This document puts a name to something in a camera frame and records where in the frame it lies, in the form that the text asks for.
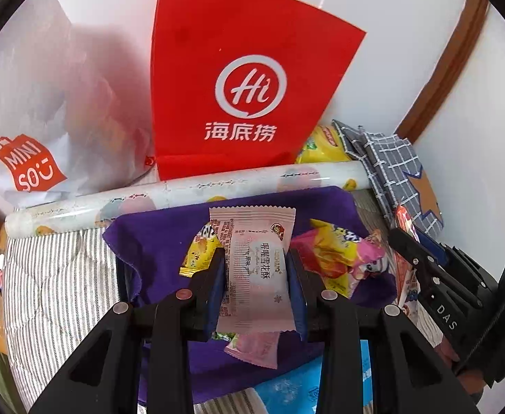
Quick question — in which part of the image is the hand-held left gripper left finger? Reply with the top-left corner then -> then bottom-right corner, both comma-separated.
28,248 -> 227,414

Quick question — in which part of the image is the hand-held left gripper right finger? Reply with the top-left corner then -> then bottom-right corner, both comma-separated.
288,250 -> 479,414

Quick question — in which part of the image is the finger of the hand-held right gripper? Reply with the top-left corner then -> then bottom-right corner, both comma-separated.
388,228 -> 443,279
438,244 -> 500,300

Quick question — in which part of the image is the red snack packet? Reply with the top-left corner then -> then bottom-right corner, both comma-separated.
394,205 -> 421,246

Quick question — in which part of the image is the pink snowflake snack packet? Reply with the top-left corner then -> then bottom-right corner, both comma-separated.
209,206 -> 296,333

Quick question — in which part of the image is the yellow pink snack packet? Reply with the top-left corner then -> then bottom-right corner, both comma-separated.
293,220 -> 385,298

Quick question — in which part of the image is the pink strawberry snack packet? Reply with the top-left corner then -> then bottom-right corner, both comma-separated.
225,331 -> 281,369

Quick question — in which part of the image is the person's right hand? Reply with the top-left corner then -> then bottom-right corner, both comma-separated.
440,345 -> 492,402

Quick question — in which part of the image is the purple towel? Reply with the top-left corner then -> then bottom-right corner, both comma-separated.
103,186 -> 397,406

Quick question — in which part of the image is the blue checked cloth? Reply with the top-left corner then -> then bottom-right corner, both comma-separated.
331,118 -> 445,238

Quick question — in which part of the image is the blue tissue box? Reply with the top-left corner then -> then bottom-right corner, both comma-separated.
252,341 -> 376,414

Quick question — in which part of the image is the yellow snack bag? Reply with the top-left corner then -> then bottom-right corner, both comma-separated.
294,124 -> 357,165

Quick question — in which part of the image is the striped mattress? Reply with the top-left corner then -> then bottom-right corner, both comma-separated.
0,190 -> 391,414

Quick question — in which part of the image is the printed wrapping paper roll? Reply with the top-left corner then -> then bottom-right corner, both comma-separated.
4,161 -> 371,240

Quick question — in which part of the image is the red paper bag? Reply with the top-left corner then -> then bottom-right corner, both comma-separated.
150,0 -> 367,180

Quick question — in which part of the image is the white plastic shopping bag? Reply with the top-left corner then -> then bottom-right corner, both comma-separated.
0,0 -> 158,208

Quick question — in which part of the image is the wooden door frame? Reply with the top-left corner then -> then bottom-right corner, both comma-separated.
395,0 -> 490,147

